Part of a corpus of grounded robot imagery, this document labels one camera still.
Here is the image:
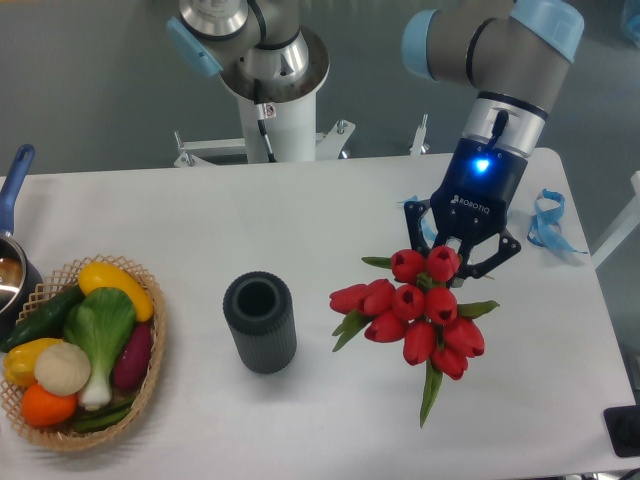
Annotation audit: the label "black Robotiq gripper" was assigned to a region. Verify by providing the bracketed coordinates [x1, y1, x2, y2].
[403, 139, 527, 288]

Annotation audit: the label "red tulip bouquet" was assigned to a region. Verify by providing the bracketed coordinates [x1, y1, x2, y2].
[329, 246, 499, 425]

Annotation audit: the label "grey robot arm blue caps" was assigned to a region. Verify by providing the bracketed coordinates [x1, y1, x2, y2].
[401, 1, 584, 286]

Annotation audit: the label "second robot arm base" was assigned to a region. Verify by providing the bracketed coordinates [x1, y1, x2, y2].
[166, 1, 330, 103]

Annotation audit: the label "dark grey ribbed vase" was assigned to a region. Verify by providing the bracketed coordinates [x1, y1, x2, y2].
[223, 271, 297, 374]

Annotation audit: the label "blue ribbon strip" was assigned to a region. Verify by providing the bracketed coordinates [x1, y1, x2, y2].
[527, 189, 587, 254]

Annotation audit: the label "black device at edge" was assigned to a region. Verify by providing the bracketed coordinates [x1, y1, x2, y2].
[603, 405, 639, 458]

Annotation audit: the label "purple sweet potato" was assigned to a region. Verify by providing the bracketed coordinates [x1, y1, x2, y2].
[112, 323, 153, 392]

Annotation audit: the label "yellow squash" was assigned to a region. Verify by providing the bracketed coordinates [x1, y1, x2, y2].
[77, 261, 155, 323]

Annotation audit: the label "green bok choy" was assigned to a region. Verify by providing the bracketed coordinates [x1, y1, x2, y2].
[63, 287, 136, 411]

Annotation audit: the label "woven wicker basket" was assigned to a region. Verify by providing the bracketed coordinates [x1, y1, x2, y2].
[1, 254, 167, 452]

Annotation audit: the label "green bean pods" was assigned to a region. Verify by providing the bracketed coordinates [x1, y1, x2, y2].
[71, 397, 134, 434]

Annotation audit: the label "dark green cucumber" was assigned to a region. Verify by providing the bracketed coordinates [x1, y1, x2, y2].
[1, 285, 84, 353]

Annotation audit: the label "white cauliflower ball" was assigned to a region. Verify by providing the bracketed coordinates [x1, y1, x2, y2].
[34, 342, 91, 396]

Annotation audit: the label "orange fruit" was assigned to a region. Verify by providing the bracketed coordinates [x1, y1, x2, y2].
[21, 384, 77, 428]

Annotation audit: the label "yellow bell pepper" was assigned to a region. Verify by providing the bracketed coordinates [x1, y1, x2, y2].
[3, 338, 63, 388]

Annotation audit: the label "white metal base frame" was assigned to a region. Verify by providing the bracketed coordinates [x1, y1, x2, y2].
[172, 114, 431, 169]

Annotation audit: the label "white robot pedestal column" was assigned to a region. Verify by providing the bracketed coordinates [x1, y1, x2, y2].
[236, 93, 316, 164]

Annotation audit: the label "blue handled saucepan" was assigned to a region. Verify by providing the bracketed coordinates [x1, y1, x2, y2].
[1, 144, 42, 340]

